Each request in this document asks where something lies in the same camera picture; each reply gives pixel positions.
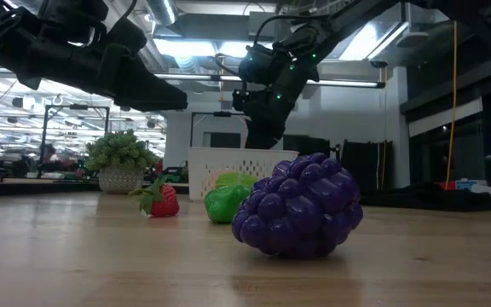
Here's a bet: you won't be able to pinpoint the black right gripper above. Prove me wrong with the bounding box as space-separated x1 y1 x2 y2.
231 40 320 151

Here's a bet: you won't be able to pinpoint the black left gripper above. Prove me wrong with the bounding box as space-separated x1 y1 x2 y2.
0 6 189 113

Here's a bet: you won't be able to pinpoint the light green toy vegetable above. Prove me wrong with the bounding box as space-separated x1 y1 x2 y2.
214 171 261 192

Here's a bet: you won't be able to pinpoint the white plastic basket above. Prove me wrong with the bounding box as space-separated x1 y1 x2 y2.
188 147 300 202

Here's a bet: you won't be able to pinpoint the red toy strawberry with leaves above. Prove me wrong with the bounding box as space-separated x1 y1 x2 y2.
128 176 182 219

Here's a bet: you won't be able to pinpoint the pale green bushy potted plant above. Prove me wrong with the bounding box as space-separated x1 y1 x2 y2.
85 129 160 195

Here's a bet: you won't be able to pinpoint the green toy cucumber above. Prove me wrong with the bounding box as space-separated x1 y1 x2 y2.
204 184 253 224

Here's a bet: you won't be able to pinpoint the purple toy grapes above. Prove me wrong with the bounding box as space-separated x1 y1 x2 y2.
231 152 365 260

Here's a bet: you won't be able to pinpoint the black panel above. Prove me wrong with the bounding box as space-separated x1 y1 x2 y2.
341 139 394 191

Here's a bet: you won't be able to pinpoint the person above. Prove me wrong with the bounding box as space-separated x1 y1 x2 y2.
40 143 74 174

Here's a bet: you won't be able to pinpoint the black cloth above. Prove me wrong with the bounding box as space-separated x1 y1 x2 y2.
359 182 491 212

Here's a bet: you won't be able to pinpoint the blue box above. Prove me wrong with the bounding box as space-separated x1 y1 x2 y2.
456 179 489 192

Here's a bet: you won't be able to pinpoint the silver ventilation duct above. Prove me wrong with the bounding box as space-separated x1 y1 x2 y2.
145 0 178 26

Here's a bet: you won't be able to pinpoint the yellow strap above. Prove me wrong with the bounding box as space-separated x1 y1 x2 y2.
444 20 459 191

